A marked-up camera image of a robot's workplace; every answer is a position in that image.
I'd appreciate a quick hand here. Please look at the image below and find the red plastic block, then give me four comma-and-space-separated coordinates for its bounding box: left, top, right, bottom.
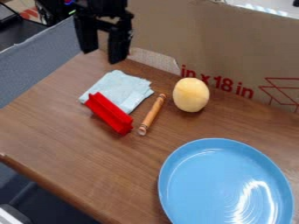
86, 92, 134, 136

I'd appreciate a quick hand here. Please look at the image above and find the light blue cloth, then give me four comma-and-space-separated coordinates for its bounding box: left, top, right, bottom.
79, 70, 155, 114

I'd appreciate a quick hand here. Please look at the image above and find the orange crayon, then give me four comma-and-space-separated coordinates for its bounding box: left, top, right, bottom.
138, 94, 166, 136

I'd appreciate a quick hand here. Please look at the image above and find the blue round plate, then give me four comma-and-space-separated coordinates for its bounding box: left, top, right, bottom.
158, 138, 296, 224

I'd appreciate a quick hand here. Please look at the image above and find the brown cardboard box wall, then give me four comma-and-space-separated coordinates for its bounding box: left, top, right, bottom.
129, 0, 299, 115

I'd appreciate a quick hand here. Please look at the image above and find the yellow potato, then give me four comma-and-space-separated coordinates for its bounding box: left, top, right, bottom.
173, 78, 212, 113

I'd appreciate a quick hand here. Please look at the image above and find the black equipment in background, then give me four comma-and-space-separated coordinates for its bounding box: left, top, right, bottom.
34, 0, 75, 26

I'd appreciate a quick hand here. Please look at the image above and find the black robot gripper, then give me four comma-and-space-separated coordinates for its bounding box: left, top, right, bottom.
74, 0, 135, 64

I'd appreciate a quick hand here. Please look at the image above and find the grey fabric panel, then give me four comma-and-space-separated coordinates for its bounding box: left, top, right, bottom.
0, 17, 81, 109

